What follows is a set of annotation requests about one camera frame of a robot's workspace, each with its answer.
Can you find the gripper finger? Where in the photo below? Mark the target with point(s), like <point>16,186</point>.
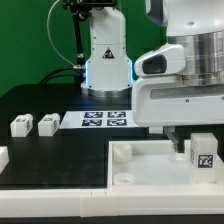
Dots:
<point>177,141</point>

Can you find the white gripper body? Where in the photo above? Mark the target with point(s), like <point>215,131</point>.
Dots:
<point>164,101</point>

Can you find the white square tabletop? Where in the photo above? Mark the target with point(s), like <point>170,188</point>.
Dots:
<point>153,163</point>

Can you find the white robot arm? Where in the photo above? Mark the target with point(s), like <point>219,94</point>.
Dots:
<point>197,25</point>

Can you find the white marker sheet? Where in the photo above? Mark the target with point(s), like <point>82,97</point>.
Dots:
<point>98,119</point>

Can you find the white obstacle fence front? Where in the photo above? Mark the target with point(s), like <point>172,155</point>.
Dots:
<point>115,201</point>

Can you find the white obstacle fence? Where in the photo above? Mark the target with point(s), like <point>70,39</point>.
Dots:
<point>115,201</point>
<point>4,158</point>

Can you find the white obstacle fence left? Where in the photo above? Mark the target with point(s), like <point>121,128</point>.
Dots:
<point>4,158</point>

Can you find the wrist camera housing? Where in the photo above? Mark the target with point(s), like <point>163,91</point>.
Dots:
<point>167,60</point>

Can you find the black camera stand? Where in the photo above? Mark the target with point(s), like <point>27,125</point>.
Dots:
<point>80,11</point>

